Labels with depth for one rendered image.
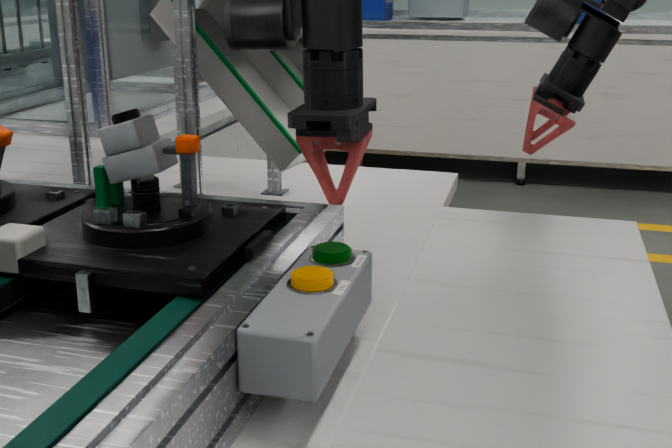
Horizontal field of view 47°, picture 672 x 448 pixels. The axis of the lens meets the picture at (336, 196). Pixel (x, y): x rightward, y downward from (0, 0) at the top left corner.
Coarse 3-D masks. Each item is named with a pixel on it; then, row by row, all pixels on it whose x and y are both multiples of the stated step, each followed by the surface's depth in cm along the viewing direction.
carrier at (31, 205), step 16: (0, 192) 90; (16, 192) 99; (32, 192) 99; (64, 192) 99; (80, 192) 99; (0, 208) 89; (16, 208) 92; (32, 208) 92; (48, 208) 92; (64, 208) 93; (0, 224) 86; (32, 224) 87
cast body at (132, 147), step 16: (128, 112) 81; (112, 128) 81; (128, 128) 80; (144, 128) 82; (112, 144) 81; (128, 144) 81; (144, 144) 81; (160, 144) 82; (112, 160) 82; (128, 160) 81; (144, 160) 81; (160, 160) 81; (176, 160) 84; (112, 176) 82; (128, 176) 82; (144, 176) 82
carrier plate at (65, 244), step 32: (64, 224) 86; (224, 224) 86; (256, 224) 86; (32, 256) 77; (64, 256) 77; (96, 256) 77; (128, 256) 77; (160, 256) 77; (192, 256) 77; (224, 256) 77; (128, 288) 74; (160, 288) 73; (192, 288) 72
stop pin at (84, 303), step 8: (80, 272) 74; (88, 272) 74; (80, 280) 74; (88, 280) 73; (80, 288) 74; (88, 288) 74; (80, 296) 74; (88, 296) 74; (80, 304) 74; (88, 304) 74; (96, 304) 75; (88, 312) 74
